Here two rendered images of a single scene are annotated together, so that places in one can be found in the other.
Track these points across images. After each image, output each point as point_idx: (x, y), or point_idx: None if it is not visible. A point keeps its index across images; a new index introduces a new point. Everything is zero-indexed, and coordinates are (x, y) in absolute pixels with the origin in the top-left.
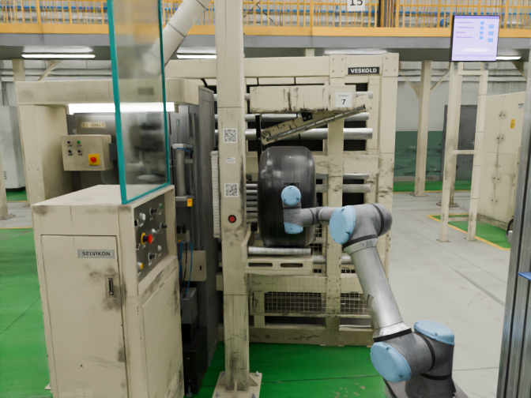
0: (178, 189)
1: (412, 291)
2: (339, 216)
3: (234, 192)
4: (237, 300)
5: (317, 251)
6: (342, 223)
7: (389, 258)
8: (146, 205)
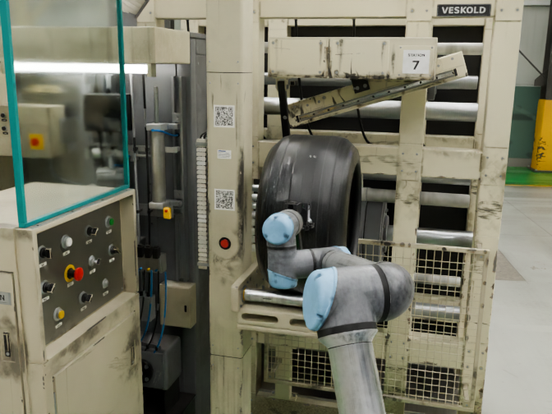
0: (154, 192)
1: (547, 362)
2: (312, 286)
3: (228, 203)
4: (230, 365)
5: None
6: (315, 299)
7: (525, 301)
8: (78, 223)
